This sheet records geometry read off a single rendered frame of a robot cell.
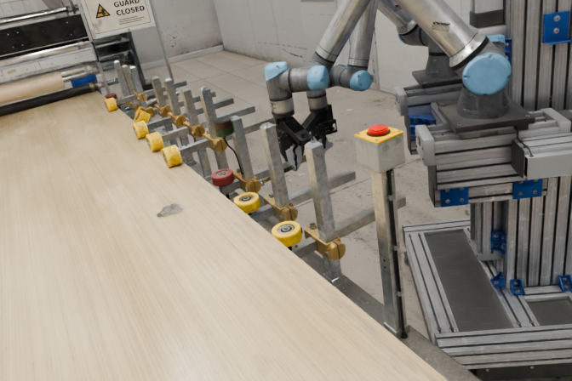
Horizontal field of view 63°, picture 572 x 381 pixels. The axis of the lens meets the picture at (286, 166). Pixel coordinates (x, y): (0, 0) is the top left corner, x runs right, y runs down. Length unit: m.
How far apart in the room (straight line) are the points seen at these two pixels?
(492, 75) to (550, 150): 0.31
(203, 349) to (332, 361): 0.26
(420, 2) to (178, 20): 9.24
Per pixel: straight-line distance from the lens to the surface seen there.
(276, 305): 1.03
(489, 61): 1.32
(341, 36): 1.50
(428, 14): 1.32
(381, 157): 0.92
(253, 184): 1.66
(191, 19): 10.45
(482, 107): 1.49
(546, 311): 2.07
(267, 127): 1.37
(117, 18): 3.78
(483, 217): 1.96
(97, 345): 1.11
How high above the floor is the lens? 1.56
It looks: 24 degrees down
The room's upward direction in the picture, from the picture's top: 10 degrees counter-clockwise
